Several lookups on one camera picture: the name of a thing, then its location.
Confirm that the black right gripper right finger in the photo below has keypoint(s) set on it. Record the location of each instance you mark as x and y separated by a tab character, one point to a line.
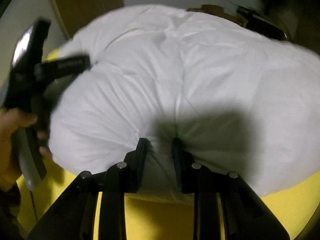
225	207

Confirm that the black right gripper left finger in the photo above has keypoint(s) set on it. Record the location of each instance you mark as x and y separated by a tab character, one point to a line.
72	215

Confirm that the person's left hand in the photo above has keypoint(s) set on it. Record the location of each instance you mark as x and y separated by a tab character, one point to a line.
11	121

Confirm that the yellow blanket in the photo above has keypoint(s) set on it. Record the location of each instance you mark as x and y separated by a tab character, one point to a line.
179	214

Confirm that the black glossy jacket sleeve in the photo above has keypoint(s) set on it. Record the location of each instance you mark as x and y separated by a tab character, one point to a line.
10	204

